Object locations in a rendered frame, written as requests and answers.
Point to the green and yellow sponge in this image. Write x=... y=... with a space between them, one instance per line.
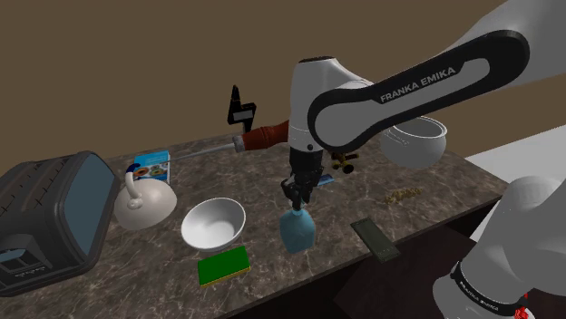
x=223 y=266

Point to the small blue flat thing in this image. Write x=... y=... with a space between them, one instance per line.
x=327 y=180

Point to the blue printed box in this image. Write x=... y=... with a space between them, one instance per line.
x=152 y=168

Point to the blue glass bottle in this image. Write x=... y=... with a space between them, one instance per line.
x=297 y=232

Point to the dark green flat remote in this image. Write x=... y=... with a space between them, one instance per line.
x=376 y=240

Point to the black toaster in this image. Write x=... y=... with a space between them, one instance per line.
x=44 y=212

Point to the large grey pot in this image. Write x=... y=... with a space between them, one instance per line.
x=413 y=143

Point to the white bowl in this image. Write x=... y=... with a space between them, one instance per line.
x=212 y=225

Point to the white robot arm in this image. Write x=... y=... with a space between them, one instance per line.
x=353 y=110

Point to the white kettle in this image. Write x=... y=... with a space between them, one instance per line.
x=148 y=205

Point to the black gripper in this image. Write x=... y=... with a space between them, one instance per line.
x=306 y=163

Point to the small brass figure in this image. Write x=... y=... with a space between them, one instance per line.
x=345 y=164

